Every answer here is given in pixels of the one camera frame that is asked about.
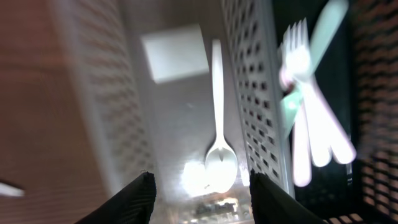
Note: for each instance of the white plastic spoon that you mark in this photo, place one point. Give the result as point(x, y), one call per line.
point(11, 190)
point(221, 164)

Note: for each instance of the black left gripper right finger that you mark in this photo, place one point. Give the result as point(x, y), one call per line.
point(272, 205)

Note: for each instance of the black perforated plastic basket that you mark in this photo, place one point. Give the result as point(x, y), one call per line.
point(358, 77)

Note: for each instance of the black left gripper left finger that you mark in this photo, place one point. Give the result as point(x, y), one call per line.
point(133, 204)

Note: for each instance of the light blue plastic fork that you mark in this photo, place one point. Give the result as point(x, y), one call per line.
point(325, 29)

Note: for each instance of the clear perforated plastic basket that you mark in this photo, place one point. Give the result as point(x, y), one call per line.
point(142, 73)

